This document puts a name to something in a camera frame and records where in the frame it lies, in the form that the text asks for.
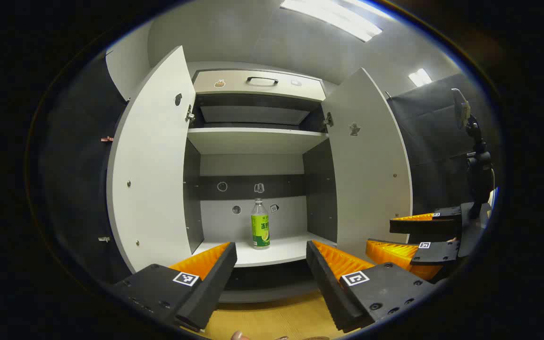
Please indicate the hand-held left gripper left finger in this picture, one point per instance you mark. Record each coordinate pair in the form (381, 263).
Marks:
(215, 283)

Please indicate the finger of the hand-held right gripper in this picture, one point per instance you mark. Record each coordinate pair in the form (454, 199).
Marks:
(423, 225)
(435, 252)

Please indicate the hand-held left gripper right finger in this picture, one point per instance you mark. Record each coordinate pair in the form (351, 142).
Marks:
(328, 288)

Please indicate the clear bottle with green label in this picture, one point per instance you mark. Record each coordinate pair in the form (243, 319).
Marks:
(260, 231)

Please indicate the grey cabinet door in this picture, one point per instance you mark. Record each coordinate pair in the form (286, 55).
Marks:
(154, 165)
(371, 174)

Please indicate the white cabinet shelf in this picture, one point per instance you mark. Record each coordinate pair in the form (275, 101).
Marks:
(253, 139)

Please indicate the grey cabinet drawer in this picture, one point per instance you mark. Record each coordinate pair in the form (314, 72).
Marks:
(234, 85)

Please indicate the small ceiling light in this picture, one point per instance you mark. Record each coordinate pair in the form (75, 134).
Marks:
(419, 78)

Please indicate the black backdrop cloth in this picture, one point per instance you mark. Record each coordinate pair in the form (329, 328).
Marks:
(73, 189)

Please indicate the red clip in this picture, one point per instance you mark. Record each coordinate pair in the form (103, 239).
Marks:
(106, 139)

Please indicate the long ceiling light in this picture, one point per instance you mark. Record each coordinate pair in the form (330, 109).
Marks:
(333, 16)

